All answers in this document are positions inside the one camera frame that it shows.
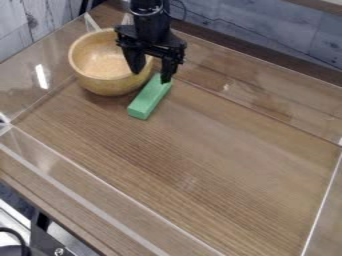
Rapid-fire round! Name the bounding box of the green rectangular stick block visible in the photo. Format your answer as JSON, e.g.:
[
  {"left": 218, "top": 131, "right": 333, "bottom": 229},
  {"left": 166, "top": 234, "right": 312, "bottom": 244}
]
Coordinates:
[{"left": 127, "top": 73, "right": 173, "bottom": 120}]

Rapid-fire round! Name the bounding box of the clear acrylic tray wall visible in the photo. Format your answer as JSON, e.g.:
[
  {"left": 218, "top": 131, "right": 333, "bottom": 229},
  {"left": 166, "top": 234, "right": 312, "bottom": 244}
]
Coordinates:
[{"left": 0, "top": 20, "right": 342, "bottom": 256}]

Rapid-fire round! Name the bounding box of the black table leg bracket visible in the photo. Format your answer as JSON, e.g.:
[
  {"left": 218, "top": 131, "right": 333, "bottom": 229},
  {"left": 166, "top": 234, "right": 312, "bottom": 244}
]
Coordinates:
[{"left": 30, "top": 211, "right": 76, "bottom": 256}]

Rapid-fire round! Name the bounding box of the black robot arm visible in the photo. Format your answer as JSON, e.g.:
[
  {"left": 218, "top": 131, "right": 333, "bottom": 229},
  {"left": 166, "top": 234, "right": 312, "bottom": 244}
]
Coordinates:
[{"left": 115, "top": 0, "right": 187, "bottom": 84}]

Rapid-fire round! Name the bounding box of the black cable lower left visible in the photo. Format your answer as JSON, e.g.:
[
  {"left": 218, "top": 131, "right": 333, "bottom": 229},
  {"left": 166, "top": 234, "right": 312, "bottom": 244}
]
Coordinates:
[{"left": 0, "top": 227, "right": 32, "bottom": 256}]

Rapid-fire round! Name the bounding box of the wooden bowl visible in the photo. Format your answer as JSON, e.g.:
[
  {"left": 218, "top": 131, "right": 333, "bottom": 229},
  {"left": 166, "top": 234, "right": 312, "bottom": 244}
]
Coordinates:
[{"left": 68, "top": 28, "right": 154, "bottom": 96}]

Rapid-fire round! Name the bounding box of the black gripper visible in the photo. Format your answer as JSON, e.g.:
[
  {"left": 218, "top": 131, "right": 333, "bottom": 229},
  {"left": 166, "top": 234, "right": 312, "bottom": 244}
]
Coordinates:
[{"left": 115, "top": 11, "right": 187, "bottom": 83}]

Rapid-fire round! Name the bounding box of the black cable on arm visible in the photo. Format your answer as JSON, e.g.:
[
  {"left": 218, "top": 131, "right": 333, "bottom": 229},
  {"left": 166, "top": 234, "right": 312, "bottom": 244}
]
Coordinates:
[{"left": 169, "top": 0, "right": 187, "bottom": 21}]

